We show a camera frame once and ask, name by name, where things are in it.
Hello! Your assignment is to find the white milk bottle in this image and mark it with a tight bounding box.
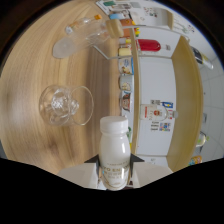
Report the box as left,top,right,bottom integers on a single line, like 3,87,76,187
98,115,132,192

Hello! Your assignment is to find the blue and white cup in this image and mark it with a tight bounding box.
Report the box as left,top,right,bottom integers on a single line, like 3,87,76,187
108,12,123,20

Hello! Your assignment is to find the clear bottle with green cap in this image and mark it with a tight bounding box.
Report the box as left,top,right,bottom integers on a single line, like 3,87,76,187
196,130,211,148

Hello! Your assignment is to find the clear glass with ice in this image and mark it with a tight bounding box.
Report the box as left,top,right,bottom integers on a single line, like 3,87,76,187
38,84,95,127

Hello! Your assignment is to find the two-tier wooden shelf rack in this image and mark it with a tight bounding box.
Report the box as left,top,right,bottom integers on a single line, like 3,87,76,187
93,19,205,173

